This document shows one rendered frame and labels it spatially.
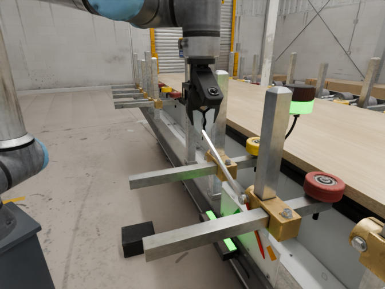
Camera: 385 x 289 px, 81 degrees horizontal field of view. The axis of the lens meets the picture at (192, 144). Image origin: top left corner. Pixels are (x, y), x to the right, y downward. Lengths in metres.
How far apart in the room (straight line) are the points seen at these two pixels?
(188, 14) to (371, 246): 0.52
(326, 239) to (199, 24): 0.64
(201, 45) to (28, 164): 0.77
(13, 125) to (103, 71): 7.22
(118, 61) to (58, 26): 1.80
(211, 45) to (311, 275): 0.65
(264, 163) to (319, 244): 0.36
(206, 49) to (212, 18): 0.06
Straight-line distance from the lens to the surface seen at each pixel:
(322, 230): 0.76
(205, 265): 1.52
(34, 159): 1.05
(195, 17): 0.56
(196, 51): 0.56
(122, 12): 0.47
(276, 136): 0.48
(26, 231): 1.01
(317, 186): 0.57
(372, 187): 0.64
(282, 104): 0.46
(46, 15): 8.14
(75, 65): 8.09
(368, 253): 0.38
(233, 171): 0.69
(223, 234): 0.48
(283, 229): 0.50
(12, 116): 0.99
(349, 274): 0.76
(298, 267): 0.77
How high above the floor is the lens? 1.18
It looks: 22 degrees down
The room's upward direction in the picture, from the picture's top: straight up
